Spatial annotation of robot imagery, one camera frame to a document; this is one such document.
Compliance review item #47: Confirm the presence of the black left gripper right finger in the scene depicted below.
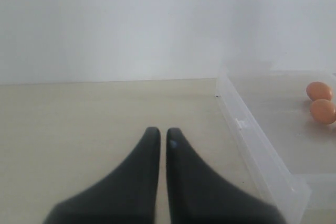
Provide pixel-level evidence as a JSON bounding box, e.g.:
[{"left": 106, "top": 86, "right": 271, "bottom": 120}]
[{"left": 166, "top": 128, "right": 286, "bottom": 223}]

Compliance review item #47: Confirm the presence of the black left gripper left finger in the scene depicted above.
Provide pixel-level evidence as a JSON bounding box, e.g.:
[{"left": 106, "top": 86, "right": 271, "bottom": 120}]
[{"left": 44, "top": 127, "right": 161, "bottom": 223}]

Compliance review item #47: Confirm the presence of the brown egg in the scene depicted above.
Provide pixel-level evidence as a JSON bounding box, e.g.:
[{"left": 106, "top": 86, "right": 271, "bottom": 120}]
[
  {"left": 306, "top": 81, "right": 333, "bottom": 101},
  {"left": 309, "top": 99, "right": 335, "bottom": 125}
]

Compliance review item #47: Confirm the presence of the clear plastic container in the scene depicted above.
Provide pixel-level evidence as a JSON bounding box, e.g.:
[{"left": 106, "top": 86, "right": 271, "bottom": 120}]
[{"left": 216, "top": 68, "right": 335, "bottom": 223}]

